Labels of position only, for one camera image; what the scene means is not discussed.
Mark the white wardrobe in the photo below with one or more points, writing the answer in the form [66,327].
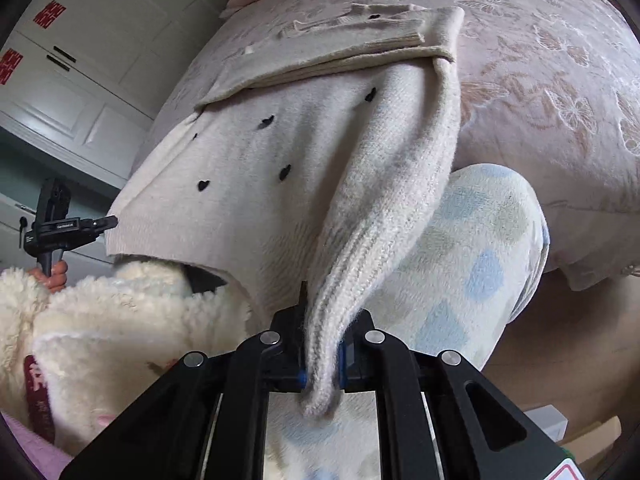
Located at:
[100,35]

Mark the cream fleece jacket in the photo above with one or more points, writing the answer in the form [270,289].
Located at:
[115,340]

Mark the person's left hand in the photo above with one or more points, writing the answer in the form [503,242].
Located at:
[58,277]

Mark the pink cloth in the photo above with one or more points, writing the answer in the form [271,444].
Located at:
[30,447]

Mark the pink butterfly-patterned bed cover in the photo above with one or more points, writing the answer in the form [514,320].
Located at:
[540,110]

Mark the cardboard box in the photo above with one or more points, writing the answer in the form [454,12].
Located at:
[595,440]

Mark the person's leg in checked fleece pants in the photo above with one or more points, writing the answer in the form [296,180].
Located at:
[460,280]

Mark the cream sweater with black hearts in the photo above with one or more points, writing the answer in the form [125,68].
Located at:
[250,200]

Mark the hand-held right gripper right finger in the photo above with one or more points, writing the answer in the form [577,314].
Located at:
[343,365]

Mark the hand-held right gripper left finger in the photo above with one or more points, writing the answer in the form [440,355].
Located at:
[301,378]

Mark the red paper-cut decoration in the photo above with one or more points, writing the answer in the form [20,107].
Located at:
[10,64]
[50,15]

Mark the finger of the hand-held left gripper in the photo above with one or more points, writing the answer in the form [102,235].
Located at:
[107,223]

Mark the white box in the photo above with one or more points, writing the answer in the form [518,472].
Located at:
[547,422]

